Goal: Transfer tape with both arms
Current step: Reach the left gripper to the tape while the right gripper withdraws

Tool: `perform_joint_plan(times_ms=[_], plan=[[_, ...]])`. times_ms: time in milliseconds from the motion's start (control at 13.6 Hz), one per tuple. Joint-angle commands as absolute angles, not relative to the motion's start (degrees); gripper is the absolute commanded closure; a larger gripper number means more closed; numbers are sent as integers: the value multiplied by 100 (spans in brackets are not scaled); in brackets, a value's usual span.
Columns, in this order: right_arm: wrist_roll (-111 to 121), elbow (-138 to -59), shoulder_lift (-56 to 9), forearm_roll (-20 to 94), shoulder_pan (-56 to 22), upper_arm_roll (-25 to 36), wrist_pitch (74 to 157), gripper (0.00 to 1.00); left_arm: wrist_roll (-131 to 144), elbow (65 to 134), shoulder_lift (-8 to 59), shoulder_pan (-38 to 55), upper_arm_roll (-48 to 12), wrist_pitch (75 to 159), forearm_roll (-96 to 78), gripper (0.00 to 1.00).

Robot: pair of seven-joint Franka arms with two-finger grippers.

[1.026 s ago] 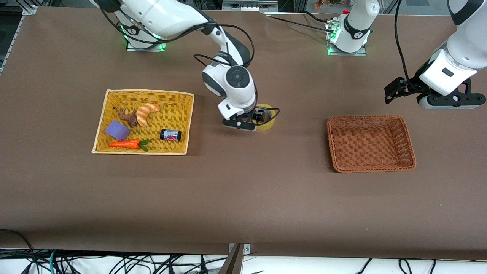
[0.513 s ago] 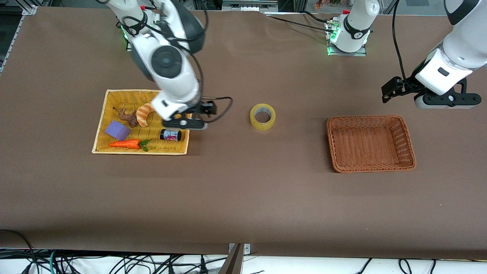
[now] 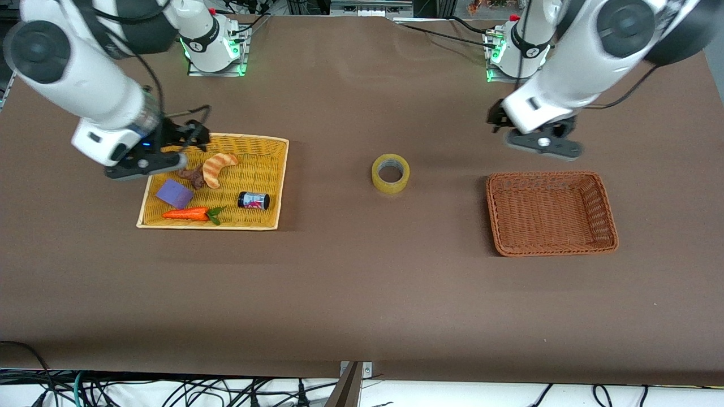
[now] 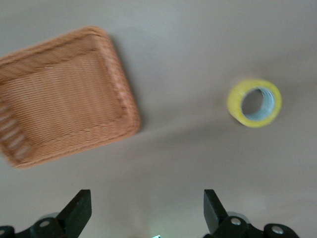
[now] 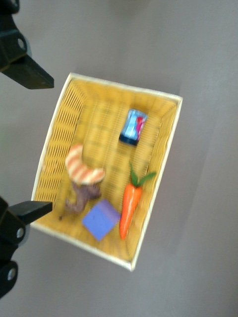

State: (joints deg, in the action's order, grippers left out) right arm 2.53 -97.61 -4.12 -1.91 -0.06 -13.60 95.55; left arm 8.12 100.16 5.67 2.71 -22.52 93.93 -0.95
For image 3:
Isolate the clear yellowish tape roll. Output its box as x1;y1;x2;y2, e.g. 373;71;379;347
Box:
371;153;411;195

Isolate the toy croissant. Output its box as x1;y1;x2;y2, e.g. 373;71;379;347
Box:
202;153;239;189

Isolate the brown toy figure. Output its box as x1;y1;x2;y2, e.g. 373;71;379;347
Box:
178;164;207;190

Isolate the purple block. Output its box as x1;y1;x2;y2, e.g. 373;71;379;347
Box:
156;179;195;210

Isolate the yellow wicker basket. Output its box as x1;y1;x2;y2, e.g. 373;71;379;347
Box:
136;133;290;231

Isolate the orange toy carrot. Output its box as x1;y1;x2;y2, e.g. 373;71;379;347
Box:
162;206;223;226

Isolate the small black can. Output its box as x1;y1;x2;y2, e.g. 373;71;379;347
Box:
237;191;271;211

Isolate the brown wicker basket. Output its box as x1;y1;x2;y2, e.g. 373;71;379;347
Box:
485;171;619;258

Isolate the brown table cover cloth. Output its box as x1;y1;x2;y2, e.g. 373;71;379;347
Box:
0;11;724;386

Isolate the grey slanted bar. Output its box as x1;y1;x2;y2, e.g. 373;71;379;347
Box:
325;362;363;407

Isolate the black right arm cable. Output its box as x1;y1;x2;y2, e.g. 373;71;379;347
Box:
133;48;212;123

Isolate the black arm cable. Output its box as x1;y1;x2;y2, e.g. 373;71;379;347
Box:
133;48;212;123
585;63;661;110

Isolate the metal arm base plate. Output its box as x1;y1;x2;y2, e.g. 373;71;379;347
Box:
484;28;546;84
187;25;250;77

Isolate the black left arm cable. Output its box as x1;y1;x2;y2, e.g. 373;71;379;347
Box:
585;63;661;110

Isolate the aluminium frame profile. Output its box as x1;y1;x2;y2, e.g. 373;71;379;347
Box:
330;0;415;18

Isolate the metal table edge bracket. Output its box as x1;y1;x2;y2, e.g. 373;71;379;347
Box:
339;361;373;379

